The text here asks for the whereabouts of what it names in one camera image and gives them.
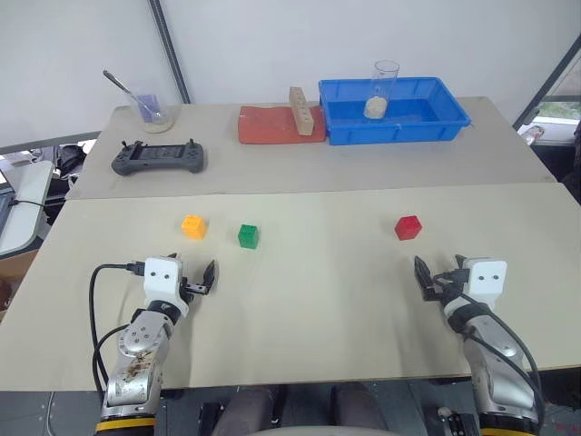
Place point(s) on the glass beaker with purple label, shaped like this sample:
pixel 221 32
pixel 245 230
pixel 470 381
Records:
pixel 150 106

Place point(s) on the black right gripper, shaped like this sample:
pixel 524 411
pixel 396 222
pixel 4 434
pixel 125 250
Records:
pixel 449 290

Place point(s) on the blue plastic bin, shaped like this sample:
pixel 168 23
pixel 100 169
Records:
pixel 345 127

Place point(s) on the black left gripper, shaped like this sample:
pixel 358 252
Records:
pixel 196 289

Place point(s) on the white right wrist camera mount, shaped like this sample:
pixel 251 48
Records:
pixel 488 278

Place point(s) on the dark rounded shape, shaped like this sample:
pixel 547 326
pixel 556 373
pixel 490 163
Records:
pixel 249 411

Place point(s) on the grey handheld remote controller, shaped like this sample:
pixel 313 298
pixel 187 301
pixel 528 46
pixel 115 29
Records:
pixel 159 160

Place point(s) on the grey diagonal metal pole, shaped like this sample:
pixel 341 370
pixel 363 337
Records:
pixel 170 50

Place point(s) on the red brick slab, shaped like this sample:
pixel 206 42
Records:
pixel 268 127

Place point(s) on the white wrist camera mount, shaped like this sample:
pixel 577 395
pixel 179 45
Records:
pixel 488 278
pixel 163 281

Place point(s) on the green toy block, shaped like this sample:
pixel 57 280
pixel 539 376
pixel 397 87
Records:
pixel 248 236

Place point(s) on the tall clear plastic cup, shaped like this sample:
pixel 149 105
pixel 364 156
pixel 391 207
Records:
pixel 385 79

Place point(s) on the beige sand in cup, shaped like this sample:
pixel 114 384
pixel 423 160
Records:
pixel 375 109

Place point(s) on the red toy block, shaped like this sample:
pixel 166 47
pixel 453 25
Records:
pixel 407 227

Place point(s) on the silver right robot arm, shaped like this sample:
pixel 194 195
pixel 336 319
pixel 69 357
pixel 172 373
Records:
pixel 495 363

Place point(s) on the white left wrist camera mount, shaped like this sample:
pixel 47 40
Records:
pixel 163 281

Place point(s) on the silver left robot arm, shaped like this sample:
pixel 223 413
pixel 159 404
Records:
pixel 140 338

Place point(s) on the white side table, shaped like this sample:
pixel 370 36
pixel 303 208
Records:
pixel 22 204

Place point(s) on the dark window frame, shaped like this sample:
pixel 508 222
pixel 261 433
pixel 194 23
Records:
pixel 544 84

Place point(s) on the wooden block with holes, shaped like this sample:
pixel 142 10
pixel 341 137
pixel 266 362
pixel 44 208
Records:
pixel 302 113

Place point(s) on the beige round coaster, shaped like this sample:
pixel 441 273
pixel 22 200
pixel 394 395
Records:
pixel 159 126

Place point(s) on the black chair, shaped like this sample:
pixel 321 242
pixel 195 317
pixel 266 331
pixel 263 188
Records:
pixel 70 161

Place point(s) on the yellow toy block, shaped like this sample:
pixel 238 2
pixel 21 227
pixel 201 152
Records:
pixel 194 226

